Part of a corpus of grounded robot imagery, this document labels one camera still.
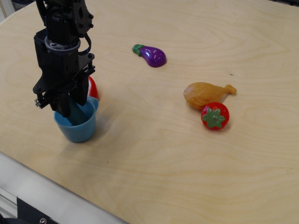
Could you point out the orange toy chicken drumstick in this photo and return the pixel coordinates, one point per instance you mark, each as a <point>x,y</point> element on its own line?
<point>200,94</point>

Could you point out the red toy strawberry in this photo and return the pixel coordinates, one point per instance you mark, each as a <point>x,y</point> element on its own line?
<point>215,116</point>

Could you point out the dark green toy cucumber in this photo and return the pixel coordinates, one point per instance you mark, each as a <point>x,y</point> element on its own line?
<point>77,116</point>

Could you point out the black bracket with screw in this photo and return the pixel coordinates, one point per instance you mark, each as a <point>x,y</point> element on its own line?
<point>31,215</point>

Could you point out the red white apple slice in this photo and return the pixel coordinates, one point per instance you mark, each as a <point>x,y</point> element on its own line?
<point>92,89</point>

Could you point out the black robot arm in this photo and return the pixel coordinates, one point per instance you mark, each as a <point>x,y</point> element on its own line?
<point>65,18</point>

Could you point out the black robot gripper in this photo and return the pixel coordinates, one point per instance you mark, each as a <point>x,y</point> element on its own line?
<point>65,71</point>

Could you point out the blue plastic toy cup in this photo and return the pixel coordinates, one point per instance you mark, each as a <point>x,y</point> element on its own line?
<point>81,132</point>

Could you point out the purple toy eggplant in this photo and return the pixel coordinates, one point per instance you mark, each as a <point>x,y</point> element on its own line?
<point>153,56</point>

